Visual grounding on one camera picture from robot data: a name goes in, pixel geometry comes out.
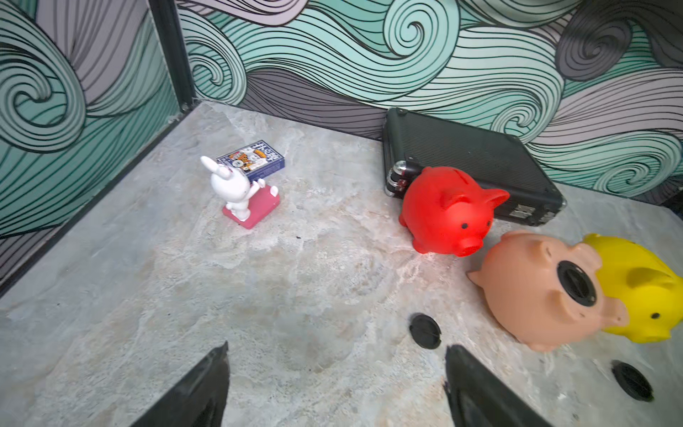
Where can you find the black case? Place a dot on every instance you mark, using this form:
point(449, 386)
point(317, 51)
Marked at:
point(411, 142)

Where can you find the white pink bunny toy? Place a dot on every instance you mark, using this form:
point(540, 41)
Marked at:
point(245, 202)

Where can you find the black plug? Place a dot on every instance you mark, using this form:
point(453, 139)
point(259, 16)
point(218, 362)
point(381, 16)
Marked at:
point(425, 331)
point(632, 381)
point(576, 283)

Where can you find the black plug front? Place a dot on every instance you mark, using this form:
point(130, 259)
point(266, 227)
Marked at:
point(576, 283)

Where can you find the yellow piggy bank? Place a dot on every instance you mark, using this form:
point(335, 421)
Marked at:
point(648, 288)

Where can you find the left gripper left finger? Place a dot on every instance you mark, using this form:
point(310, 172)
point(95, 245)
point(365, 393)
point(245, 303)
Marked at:
point(198, 399)

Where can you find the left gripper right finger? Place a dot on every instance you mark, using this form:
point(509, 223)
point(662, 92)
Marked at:
point(477, 397)

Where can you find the red piggy bank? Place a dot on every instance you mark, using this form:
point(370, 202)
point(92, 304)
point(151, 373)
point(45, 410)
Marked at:
point(447, 212)

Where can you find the card box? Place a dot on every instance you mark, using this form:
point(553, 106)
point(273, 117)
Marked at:
point(257, 160)

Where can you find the pink piggy bank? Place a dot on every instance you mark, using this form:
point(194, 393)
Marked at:
point(519, 279)

